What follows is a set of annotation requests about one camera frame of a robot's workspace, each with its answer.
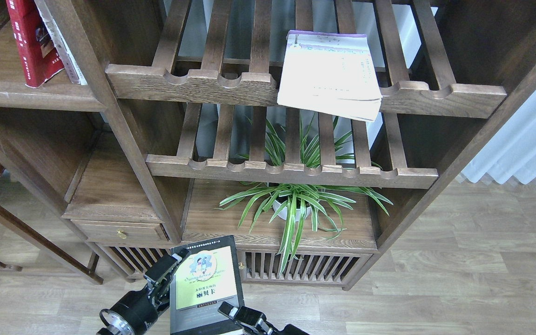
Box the white curtain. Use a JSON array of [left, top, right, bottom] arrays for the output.
[[462, 91, 536, 184]]

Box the white standing book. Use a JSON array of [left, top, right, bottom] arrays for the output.
[[35, 0, 88, 85]]

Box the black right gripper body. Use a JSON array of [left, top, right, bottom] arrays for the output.
[[249, 324, 308, 335]]

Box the green spider plant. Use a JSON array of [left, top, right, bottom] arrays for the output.
[[216, 116, 393, 274]]

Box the dark wooden bookshelf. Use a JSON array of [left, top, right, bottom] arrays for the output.
[[0, 0, 536, 290]]

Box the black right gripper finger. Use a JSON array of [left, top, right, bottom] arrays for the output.
[[218, 301, 274, 333]]

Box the white plant pot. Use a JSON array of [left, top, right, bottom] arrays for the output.
[[273, 195, 313, 222]]

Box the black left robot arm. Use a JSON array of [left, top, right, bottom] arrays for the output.
[[97, 248, 191, 335]]

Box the grey and green book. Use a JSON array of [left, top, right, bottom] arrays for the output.
[[170, 235, 244, 335]]

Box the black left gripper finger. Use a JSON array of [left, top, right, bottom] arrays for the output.
[[143, 248, 191, 291]]

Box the white and purple book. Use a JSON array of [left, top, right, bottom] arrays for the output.
[[277, 30, 382, 122]]

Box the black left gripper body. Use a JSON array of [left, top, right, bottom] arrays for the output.
[[103, 282, 170, 335]]

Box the brass drawer knob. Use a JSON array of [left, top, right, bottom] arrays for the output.
[[117, 230, 127, 239]]

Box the red book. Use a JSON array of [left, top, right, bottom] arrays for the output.
[[6, 0, 64, 88]]

